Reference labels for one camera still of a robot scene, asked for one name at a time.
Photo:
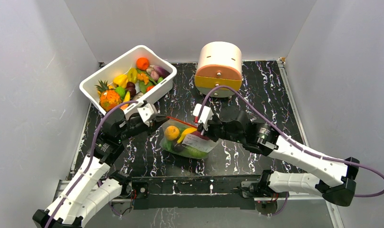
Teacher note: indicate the round drawer cabinet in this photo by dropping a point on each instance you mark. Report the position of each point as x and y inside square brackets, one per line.
[219, 64]

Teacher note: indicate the yellow toy fruit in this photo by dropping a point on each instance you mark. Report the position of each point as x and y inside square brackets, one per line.
[171, 133]

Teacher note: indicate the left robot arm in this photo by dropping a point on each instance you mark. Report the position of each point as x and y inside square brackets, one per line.
[82, 199]

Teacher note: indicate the small green toy cabbage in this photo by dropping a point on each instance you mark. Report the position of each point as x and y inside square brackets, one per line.
[121, 91]

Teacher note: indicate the purple toy sweet potato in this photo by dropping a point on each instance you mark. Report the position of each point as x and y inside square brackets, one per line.
[198, 136]

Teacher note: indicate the toy garlic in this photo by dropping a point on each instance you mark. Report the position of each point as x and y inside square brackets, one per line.
[153, 73]

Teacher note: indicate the dark toy plum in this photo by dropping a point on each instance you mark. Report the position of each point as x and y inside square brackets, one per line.
[178, 148]
[130, 84]

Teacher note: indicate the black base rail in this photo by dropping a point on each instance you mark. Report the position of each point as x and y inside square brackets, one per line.
[230, 191]

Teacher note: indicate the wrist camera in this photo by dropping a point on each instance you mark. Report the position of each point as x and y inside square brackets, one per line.
[147, 113]
[202, 115]

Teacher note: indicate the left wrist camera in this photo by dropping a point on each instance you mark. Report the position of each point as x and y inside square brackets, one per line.
[147, 113]

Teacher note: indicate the orange toy tangerine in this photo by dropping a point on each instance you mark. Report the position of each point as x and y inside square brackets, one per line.
[142, 63]

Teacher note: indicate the purple toy onion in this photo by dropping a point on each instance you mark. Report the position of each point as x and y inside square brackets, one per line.
[161, 71]

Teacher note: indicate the small yellow toy banana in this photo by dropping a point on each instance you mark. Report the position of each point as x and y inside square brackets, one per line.
[127, 97]

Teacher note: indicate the grey toy fish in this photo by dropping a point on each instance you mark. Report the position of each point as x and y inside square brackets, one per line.
[137, 96]

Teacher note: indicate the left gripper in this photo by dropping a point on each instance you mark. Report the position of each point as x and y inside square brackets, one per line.
[155, 122]

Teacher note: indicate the toy pineapple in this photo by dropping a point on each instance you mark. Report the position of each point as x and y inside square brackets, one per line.
[108, 96]

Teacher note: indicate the white plastic bin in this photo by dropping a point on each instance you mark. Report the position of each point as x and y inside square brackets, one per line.
[121, 65]

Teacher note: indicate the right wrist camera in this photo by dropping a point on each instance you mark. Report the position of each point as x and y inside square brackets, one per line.
[202, 115]

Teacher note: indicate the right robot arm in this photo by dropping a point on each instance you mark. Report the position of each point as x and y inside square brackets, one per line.
[333, 181]

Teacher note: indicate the green toy pepper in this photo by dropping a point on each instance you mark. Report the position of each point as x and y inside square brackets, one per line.
[132, 75]

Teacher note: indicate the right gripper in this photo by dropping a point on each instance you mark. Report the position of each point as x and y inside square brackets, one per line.
[227, 131]

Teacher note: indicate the clear zip top bag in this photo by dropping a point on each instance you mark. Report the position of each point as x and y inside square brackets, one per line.
[205, 146]

